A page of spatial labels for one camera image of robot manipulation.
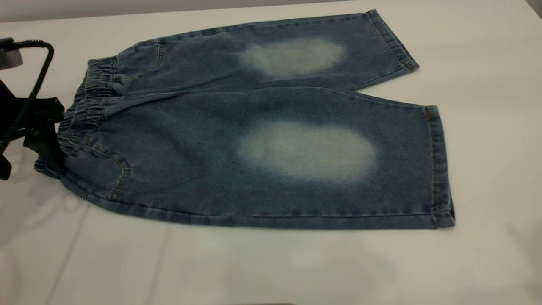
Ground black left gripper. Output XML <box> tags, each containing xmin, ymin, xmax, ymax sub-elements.
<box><xmin>0</xmin><ymin>80</ymin><xmax>66</xmax><ymax>181</ymax></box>

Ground blue denim kids jeans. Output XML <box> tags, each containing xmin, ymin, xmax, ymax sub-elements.
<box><xmin>34</xmin><ymin>9</ymin><xmax>456</xmax><ymax>230</ymax></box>

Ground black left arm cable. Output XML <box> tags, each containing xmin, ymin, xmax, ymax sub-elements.
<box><xmin>0</xmin><ymin>39</ymin><xmax>55</xmax><ymax>151</ymax></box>

